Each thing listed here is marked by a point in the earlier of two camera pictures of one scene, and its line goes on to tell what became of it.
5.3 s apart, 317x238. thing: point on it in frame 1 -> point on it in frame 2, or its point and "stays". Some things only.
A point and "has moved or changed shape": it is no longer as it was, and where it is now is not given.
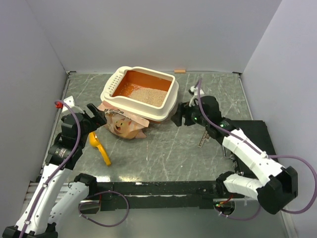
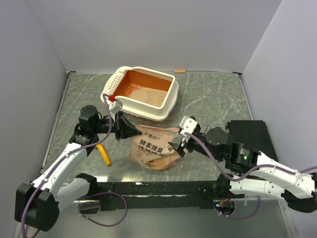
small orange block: x=180 y=71 stays
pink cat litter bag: x=123 y=123 has moved or changed shape
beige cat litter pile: x=153 y=97 stays
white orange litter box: x=150 y=95 stays
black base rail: x=165 y=196 stays
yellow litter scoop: x=94 y=142 stays
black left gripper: x=96 y=121 -> x=123 y=128
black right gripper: x=184 y=109 -> x=178 y=148
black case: x=256 y=131 stays
